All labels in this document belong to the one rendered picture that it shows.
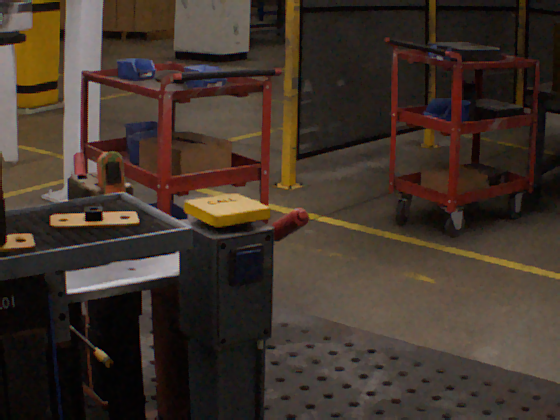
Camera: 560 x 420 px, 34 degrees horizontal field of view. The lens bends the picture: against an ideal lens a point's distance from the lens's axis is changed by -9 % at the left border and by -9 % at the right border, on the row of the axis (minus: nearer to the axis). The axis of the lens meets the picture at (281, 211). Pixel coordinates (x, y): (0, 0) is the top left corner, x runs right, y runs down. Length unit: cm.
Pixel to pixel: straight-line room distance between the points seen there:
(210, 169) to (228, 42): 798
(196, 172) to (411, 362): 189
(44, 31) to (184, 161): 506
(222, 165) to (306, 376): 199
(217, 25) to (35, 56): 363
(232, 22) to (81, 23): 643
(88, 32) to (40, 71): 321
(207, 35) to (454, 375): 1002
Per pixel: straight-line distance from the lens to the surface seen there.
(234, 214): 89
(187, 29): 1172
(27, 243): 80
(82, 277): 120
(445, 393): 159
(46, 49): 839
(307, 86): 569
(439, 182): 487
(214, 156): 351
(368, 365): 169
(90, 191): 138
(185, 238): 82
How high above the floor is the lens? 140
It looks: 16 degrees down
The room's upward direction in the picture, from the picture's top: 2 degrees clockwise
